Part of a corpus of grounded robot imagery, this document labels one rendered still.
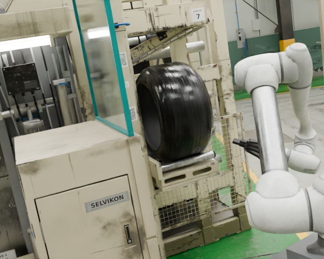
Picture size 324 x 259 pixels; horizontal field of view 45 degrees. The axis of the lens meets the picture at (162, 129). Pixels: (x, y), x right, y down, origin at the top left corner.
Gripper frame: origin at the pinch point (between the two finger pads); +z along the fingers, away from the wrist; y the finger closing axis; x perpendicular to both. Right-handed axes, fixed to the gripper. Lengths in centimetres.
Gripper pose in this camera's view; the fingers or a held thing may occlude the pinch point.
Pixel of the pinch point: (239, 142)
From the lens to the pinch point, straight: 214.3
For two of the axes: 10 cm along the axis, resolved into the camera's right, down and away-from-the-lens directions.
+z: -9.1, -2.9, 3.0
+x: 4.2, -5.7, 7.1
